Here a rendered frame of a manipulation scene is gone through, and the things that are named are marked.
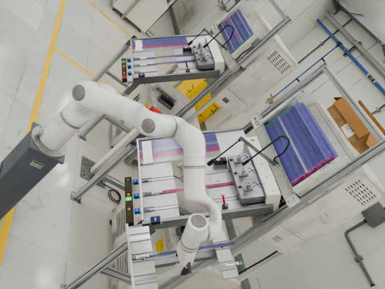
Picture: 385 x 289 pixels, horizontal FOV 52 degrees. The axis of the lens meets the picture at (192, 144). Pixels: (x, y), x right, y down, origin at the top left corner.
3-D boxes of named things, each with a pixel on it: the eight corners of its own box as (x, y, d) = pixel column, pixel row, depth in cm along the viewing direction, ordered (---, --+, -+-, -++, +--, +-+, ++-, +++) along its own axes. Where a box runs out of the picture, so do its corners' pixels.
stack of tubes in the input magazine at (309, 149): (290, 184, 208) (333, 155, 198) (263, 125, 246) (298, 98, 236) (303, 194, 215) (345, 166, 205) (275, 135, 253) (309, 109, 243)
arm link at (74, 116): (55, 108, 182) (87, 74, 174) (83, 110, 199) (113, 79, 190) (67, 128, 179) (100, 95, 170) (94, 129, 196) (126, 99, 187)
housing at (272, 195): (264, 212, 218) (266, 195, 208) (242, 153, 254) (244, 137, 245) (278, 210, 219) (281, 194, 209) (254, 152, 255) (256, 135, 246)
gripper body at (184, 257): (178, 233, 165) (173, 248, 172) (184, 254, 158) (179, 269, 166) (195, 231, 168) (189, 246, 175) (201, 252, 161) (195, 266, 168)
